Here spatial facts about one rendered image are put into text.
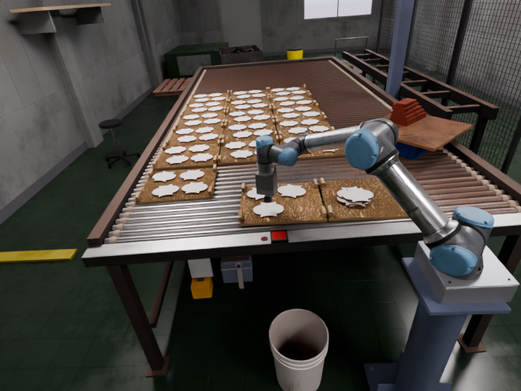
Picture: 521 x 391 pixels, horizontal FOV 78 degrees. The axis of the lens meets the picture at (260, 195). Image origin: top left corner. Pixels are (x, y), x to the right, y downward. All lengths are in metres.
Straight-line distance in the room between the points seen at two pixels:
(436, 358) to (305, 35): 11.24
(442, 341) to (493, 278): 0.35
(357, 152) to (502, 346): 1.74
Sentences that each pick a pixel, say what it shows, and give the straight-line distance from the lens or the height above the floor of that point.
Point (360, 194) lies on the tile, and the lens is 1.64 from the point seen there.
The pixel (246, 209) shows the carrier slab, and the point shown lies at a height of 0.94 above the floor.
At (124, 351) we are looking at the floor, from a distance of 2.39.
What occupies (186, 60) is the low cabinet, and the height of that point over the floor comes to 0.51.
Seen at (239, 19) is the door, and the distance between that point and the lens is 12.01.
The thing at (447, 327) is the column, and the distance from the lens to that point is 1.50.
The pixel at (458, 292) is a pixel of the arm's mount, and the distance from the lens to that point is 1.32.
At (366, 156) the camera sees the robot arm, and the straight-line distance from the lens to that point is 1.04.
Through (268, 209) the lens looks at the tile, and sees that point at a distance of 1.56.
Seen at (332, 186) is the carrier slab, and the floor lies 0.94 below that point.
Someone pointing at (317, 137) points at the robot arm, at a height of 1.32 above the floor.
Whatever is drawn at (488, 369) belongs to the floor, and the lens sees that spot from 2.37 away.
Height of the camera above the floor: 1.83
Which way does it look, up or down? 32 degrees down
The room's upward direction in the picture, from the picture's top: 4 degrees counter-clockwise
